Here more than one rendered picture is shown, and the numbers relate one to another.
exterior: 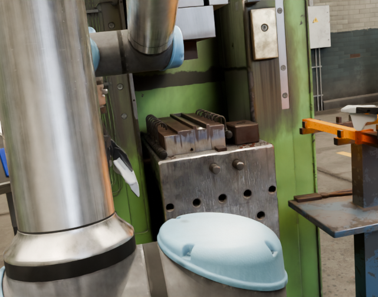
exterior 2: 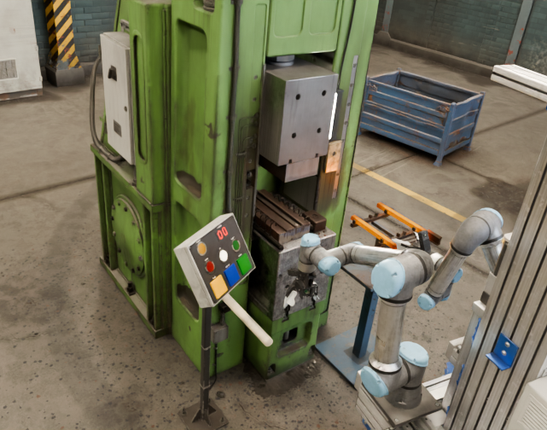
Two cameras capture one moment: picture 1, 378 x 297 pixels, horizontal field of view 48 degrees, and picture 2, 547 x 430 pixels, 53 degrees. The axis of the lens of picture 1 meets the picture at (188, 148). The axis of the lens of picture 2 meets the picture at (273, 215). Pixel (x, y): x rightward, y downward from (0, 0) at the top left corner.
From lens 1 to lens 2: 183 cm
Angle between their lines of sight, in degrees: 31
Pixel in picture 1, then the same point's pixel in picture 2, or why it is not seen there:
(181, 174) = (289, 258)
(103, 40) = (340, 258)
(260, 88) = (322, 188)
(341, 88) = not seen: hidden behind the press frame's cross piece
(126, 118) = (247, 216)
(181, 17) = (302, 165)
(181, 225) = (405, 350)
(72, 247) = (398, 366)
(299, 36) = (349, 153)
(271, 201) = not seen: hidden behind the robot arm
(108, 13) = (249, 153)
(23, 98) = (395, 337)
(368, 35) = not seen: outside the picture
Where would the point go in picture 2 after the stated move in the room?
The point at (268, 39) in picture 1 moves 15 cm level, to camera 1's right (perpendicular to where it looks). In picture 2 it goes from (334, 160) to (358, 158)
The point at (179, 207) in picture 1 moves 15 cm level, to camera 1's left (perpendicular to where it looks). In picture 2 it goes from (284, 275) to (258, 281)
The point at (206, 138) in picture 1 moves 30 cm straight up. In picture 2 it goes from (300, 231) to (306, 179)
